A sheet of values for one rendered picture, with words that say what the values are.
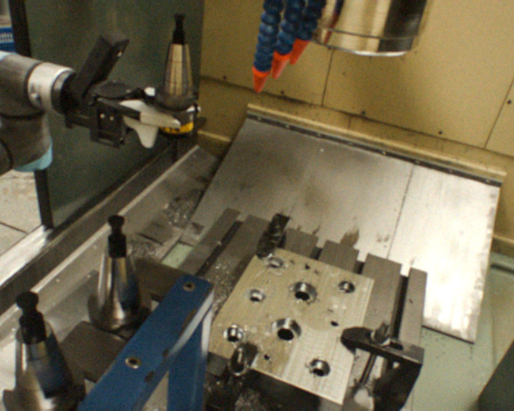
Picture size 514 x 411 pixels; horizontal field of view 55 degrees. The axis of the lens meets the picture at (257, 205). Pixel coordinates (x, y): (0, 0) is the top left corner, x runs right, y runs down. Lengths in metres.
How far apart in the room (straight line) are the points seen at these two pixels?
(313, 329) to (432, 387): 0.56
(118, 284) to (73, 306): 0.77
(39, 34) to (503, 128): 1.31
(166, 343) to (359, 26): 0.36
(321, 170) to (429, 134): 0.36
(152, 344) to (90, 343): 0.06
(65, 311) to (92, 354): 0.74
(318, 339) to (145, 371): 0.42
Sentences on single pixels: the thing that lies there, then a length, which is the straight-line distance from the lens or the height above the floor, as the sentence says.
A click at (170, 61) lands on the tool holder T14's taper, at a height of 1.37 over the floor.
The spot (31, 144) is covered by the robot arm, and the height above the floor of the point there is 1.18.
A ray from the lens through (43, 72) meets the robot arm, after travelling 0.84.
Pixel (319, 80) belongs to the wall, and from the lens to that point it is 1.70.
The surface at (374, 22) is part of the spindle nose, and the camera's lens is 0.52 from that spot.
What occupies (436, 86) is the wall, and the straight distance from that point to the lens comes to 1.66.
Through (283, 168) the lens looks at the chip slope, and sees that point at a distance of 1.68.
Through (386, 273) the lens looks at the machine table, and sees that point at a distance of 1.14.
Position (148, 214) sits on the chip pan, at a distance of 1.60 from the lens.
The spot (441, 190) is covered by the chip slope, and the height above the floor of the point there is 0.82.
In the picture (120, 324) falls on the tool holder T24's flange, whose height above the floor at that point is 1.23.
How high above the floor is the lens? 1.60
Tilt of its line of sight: 34 degrees down
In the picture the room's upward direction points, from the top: 9 degrees clockwise
